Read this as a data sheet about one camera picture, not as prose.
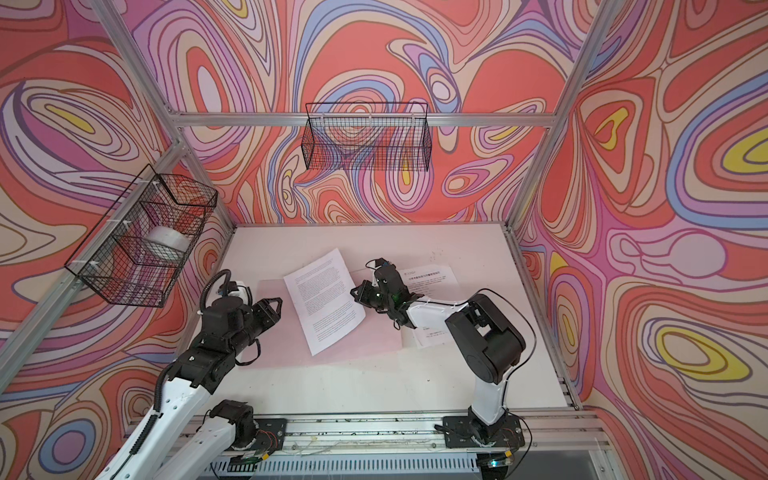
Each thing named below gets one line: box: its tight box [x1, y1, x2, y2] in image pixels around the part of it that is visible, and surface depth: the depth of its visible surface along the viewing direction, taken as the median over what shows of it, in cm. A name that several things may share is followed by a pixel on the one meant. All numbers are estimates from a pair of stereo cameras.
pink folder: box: [240, 278, 403, 368], surface depth 86 cm
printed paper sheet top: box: [283, 248, 367, 357], surface depth 94 cm
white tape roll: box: [146, 226, 190, 261], surface depth 74 cm
